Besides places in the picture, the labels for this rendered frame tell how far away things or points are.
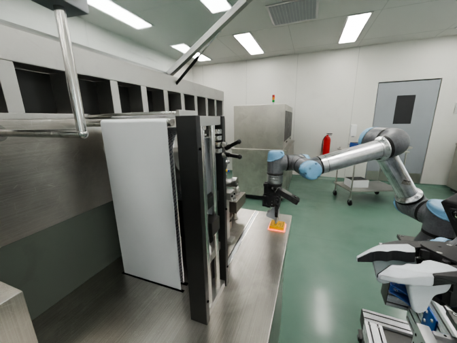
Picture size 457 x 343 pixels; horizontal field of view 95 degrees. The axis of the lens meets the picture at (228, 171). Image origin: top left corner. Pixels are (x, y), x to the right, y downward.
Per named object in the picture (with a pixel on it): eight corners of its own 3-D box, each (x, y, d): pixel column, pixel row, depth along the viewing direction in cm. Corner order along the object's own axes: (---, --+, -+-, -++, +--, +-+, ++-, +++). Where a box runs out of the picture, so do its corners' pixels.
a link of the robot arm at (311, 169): (428, 154, 81) (306, 188, 83) (404, 150, 92) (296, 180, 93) (427, 125, 79) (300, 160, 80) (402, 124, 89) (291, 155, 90)
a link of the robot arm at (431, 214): (439, 239, 90) (447, 209, 86) (411, 223, 103) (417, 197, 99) (466, 237, 90) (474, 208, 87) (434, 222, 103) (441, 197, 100)
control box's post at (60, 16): (81, 134, 37) (56, 3, 33) (75, 134, 38) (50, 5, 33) (90, 133, 39) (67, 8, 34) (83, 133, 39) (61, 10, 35)
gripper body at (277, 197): (264, 201, 109) (265, 180, 106) (281, 203, 106) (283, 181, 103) (262, 207, 102) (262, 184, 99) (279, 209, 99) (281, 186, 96)
